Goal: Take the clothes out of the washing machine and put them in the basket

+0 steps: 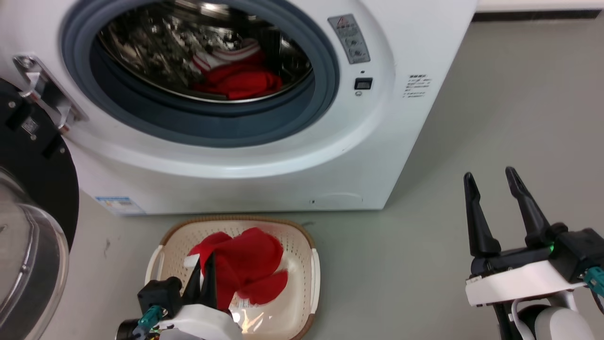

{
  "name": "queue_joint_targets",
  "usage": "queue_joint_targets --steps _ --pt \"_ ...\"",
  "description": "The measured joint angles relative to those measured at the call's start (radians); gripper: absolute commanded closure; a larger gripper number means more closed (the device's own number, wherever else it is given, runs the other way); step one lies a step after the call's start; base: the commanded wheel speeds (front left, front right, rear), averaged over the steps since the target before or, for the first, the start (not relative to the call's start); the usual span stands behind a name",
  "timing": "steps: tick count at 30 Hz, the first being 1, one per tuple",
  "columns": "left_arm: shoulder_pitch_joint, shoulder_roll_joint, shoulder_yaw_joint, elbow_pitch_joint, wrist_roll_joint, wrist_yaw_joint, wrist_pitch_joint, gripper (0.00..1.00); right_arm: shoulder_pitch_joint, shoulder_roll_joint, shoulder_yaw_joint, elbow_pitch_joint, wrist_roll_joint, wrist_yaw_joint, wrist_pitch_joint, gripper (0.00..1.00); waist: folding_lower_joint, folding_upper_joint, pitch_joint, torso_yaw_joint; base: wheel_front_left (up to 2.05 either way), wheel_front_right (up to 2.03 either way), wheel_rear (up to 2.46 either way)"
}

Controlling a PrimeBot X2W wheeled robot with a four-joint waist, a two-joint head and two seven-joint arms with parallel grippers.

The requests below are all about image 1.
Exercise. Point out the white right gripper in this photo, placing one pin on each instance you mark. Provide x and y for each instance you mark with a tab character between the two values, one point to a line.
514	281

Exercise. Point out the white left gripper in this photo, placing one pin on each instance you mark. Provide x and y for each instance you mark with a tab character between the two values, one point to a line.
203	323

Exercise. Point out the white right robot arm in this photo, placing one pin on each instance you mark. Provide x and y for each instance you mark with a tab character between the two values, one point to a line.
561	323

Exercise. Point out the red clothes pile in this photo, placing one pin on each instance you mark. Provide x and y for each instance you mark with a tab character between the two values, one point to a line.
250	259

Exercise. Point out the cream perforated laundry basket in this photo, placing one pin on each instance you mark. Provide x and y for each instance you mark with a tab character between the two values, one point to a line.
295	264

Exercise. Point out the white front-load washing machine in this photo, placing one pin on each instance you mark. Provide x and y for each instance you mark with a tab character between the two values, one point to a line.
377	141

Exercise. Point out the black glass washing machine door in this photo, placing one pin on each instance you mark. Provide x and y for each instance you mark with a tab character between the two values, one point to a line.
40	165

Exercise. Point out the clear plastic wrapper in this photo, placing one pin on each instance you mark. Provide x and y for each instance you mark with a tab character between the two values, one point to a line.
250	317

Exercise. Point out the blue energy label sticker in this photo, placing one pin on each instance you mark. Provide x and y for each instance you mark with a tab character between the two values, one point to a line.
119	205

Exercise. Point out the grey rubber door gasket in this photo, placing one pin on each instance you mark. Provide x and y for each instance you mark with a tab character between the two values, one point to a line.
188	127

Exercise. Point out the white filter access flap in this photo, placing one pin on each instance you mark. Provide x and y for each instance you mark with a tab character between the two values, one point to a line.
337	199

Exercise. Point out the black door latch socket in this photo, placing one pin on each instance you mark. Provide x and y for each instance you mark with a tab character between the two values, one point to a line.
363	84

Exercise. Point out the black skirting strip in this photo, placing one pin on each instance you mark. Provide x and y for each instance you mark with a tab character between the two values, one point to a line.
538	15

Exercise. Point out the red white striped garment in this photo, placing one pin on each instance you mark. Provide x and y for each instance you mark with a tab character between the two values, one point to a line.
222	57

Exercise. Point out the grey warning sticker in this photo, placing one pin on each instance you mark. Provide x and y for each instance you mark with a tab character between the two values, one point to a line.
349	40

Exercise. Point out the metal door hinge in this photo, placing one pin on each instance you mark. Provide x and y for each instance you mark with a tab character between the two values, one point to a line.
47	92

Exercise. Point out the stainless steel washer drum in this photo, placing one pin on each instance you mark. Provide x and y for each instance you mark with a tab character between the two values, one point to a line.
151	42

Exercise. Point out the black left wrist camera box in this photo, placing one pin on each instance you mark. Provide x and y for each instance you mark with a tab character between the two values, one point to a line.
160	295

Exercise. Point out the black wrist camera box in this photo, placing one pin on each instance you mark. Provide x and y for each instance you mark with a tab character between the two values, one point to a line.
160	295
580	250

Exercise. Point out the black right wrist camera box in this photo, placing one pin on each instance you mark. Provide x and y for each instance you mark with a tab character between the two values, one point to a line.
580	250

